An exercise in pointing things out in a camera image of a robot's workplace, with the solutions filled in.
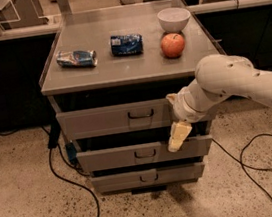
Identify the grey drawer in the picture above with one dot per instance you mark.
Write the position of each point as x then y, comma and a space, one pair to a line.
116, 119
130, 156
150, 177

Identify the red apple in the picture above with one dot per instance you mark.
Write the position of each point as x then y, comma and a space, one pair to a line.
172, 45

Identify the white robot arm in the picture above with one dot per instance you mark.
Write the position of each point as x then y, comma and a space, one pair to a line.
217, 77

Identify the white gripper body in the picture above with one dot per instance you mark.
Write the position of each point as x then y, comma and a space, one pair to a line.
181, 110

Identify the white bowl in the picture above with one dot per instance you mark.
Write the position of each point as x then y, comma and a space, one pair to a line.
173, 19

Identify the grey bottom drawer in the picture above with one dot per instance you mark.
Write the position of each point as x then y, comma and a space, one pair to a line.
150, 177

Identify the crushed silver blue can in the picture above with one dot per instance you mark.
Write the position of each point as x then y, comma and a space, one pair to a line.
77, 59

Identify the grey top drawer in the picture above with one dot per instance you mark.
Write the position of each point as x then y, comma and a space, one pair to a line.
116, 119

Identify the grey drawer cabinet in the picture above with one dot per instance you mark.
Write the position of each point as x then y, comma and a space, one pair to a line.
125, 79

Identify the grey middle drawer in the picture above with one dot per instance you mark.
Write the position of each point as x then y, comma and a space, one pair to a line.
130, 156

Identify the black power adapter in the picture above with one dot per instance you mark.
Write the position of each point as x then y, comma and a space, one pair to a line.
54, 135

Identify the small blue plug box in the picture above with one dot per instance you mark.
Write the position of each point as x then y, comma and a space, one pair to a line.
71, 153

